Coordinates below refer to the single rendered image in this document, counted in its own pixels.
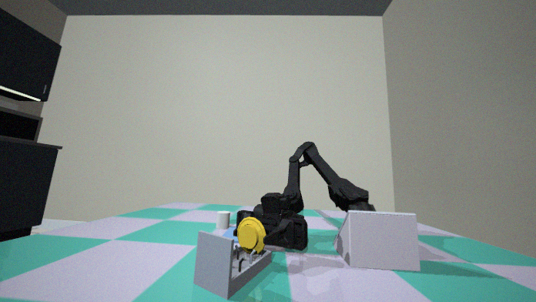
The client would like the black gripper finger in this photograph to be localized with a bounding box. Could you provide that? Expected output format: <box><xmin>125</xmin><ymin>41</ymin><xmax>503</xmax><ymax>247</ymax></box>
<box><xmin>263</xmin><ymin>219</ymin><xmax>294</xmax><ymax>250</ymax></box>
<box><xmin>233</xmin><ymin>213</ymin><xmax>251</xmax><ymax>237</ymax></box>

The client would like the light blue flat mat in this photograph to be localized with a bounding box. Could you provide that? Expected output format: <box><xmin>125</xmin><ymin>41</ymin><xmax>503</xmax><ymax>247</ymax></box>
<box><xmin>223</xmin><ymin>226</ymin><xmax>239</xmax><ymax>243</ymax></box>

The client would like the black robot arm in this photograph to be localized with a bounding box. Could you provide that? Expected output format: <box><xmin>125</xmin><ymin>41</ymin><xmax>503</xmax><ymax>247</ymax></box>
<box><xmin>253</xmin><ymin>142</ymin><xmax>376</xmax><ymax>220</ymax></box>

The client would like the grey dish rack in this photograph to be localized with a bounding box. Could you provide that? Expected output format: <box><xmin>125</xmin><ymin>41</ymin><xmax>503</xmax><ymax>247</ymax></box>
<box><xmin>194</xmin><ymin>231</ymin><xmax>272</xmax><ymax>300</ymax></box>

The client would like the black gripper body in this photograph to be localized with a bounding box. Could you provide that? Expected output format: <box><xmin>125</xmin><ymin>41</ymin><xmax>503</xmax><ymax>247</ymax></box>
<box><xmin>236</xmin><ymin>210</ymin><xmax>308</xmax><ymax>251</ymax></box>

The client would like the olive-gold round plate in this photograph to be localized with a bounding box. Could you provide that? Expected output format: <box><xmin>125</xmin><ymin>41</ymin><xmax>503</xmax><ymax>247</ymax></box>
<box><xmin>237</xmin><ymin>217</ymin><xmax>266</xmax><ymax>255</ymax></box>

